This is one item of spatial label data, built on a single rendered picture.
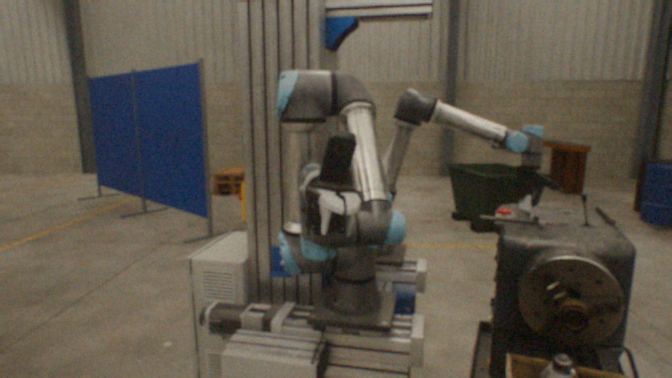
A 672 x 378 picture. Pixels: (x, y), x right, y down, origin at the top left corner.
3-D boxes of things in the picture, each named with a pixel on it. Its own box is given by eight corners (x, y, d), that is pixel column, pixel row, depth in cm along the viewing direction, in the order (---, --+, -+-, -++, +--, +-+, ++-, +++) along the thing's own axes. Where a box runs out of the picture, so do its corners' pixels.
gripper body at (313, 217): (353, 240, 70) (340, 221, 81) (361, 187, 68) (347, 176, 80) (305, 236, 68) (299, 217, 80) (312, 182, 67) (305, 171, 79)
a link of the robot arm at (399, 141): (358, 216, 177) (403, 83, 164) (361, 207, 191) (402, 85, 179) (386, 225, 176) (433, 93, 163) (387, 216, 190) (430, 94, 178)
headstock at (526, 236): (493, 274, 226) (498, 201, 219) (596, 288, 209) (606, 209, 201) (486, 326, 172) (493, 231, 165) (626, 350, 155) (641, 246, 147)
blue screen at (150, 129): (78, 199, 837) (63, 74, 790) (120, 194, 895) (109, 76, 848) (185, 243, 564) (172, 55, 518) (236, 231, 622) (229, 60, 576)
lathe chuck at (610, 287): (510, 320, 162) (527, 240, 155) (606, 344, 151) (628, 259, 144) (510, 331, 154) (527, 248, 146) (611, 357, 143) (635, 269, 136)
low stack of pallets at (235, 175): (227, 185, 1000) (227, 166, 991) (264, 185, 998) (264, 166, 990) (211, 195, 877) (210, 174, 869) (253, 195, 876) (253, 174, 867)
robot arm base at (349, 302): (322, 313, 119) (322, 279, 117) (334, 291, 134) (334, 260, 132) (377, 319, 116) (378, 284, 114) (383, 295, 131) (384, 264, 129)
